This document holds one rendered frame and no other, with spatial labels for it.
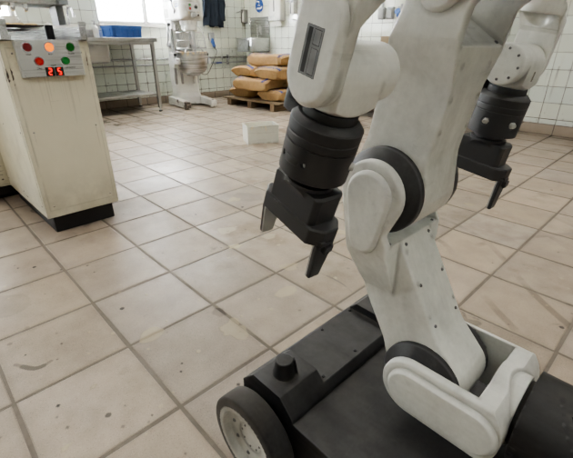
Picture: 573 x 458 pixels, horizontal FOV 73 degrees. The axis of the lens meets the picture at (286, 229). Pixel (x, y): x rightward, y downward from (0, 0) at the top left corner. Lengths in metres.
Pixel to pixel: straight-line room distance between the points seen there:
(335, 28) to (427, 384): 0.56
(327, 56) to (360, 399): 0.68
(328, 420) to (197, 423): 0.36
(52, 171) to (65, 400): 1.15
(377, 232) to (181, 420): 0.69
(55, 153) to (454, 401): 1.83
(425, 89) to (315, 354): 0.60
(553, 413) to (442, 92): 0.48
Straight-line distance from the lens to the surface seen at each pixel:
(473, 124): 0.83
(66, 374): 1.30
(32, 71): 1.98
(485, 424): 0.71
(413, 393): 0.75
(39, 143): 2.04
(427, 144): 0.61
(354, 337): 0.98
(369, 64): 0.44
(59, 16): 2.89
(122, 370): 1.25
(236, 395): 0.85
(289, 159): 0.46
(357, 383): 0.91
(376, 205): 0.62
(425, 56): 0.59
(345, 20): 0.39
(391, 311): 0.75
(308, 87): 0.41
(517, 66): 0.77
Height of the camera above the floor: 0.83
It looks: 25 degrees down
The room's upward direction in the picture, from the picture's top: straight up
